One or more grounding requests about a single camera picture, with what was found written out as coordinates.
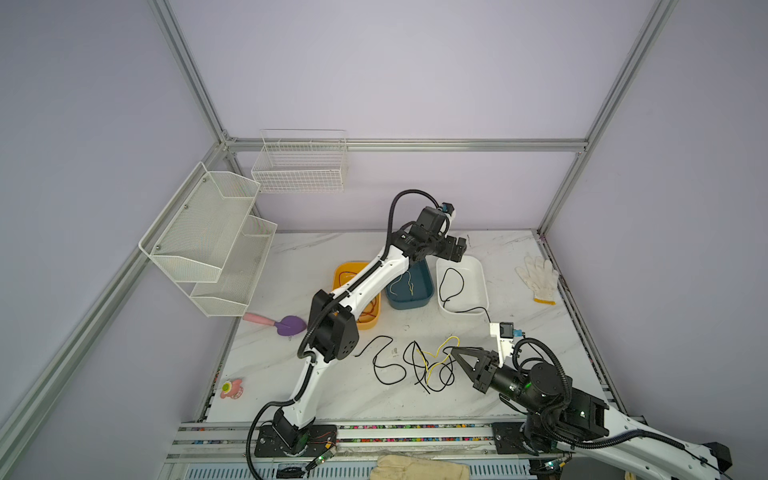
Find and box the upper white mesh shelf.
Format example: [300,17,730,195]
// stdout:
[138,163,260,283]

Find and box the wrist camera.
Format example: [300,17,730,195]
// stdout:
[437,202,455,237]
[489,322,524,367]

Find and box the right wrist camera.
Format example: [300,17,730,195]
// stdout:
[489,322,524,367]

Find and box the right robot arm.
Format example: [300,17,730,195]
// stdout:
[449,338,733,479]

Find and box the cable bundle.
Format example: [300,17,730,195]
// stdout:
[403,335,462,395]

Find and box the pink round toy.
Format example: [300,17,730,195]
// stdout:
[219,378,244,400]

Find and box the beige cloth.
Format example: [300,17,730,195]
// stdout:
[370,455,470,480]

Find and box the white wire basket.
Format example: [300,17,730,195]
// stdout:
[251,129,348,194]

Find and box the white mesh shelf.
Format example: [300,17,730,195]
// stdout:
[138,163,260,283]
[190,215,277,317]

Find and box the white plastic bin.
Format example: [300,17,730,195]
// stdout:
[435,255,490,321]

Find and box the white work glove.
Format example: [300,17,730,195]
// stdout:
[515,256,559,305]

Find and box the red cable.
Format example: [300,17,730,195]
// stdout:
[335,269,380,319]

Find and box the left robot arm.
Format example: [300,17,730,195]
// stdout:
[259,189,467,455]

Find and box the lower white mesh shelf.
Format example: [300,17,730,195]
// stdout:
[190,215,277,317]

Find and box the pink plastic object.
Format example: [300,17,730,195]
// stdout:
[242,312,276,327]

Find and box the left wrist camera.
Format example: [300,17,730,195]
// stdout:
[437,202,455,237]

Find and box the purple plastic object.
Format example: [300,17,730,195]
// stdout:
[274,315,307,337]

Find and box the teal plastic bin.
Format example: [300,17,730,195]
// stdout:
[385,260,435,310]

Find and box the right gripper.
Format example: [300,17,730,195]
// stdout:
[449,347,546,416]

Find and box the yellow plastic bin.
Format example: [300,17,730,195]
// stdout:
[331,260,383,331]

